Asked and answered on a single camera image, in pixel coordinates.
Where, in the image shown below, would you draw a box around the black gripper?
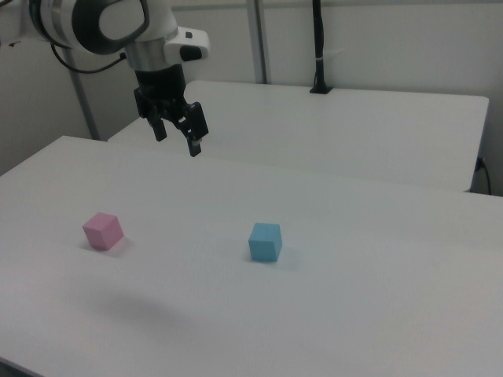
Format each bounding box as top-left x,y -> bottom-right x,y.
133,64 -> 210,159

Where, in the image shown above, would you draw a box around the blue cube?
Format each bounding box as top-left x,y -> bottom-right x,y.
248,222 -> 283,263

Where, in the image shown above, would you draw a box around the pink cube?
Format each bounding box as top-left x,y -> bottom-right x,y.
81,212 -> 125,251

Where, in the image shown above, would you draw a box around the white side table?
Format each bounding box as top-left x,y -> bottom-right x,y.
106,80 -> 490,193

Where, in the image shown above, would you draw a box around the grey metal frame post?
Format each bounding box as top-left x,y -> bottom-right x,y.
251,0 -> 272,84
66,46 -> 100,141

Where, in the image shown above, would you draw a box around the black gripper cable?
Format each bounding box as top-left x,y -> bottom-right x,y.
50,41 -> 127,75

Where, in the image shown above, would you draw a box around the black camera pole with base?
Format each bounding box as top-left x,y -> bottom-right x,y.
309,0 -> 335,95

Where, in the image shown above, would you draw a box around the black power cable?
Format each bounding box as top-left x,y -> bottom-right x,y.
475,156 -> 493,196

